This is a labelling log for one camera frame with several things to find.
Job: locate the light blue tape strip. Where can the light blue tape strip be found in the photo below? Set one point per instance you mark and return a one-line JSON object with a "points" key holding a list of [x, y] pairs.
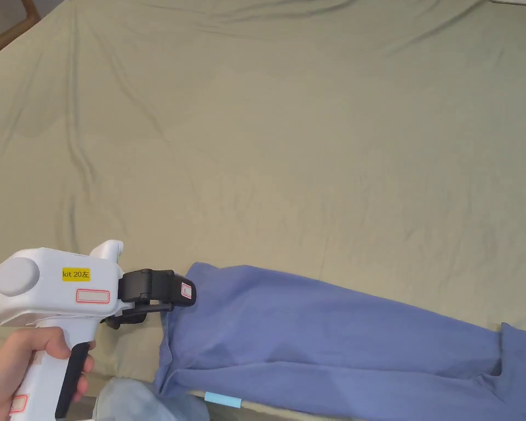
{"points": [[223, 400]]}

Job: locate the bed with pale green sheet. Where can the bed with pale green sheet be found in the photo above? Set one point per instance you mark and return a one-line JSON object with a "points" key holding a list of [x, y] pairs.
{"points": [[263, 153]]}

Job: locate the person's left hand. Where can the person's left hand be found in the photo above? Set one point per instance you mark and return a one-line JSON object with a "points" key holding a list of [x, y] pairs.
{"points": [[8, 372]]}

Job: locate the person's legs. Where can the person's legs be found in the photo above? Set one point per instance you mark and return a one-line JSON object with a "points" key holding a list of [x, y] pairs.
{"points": [[140, 401]]}

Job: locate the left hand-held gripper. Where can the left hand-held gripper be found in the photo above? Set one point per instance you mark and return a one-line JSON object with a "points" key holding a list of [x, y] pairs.
{"points": [[48, 289]]}

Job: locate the blue garment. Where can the blue garment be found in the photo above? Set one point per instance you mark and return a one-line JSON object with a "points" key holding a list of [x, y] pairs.
{"points": [[315, 342]]}

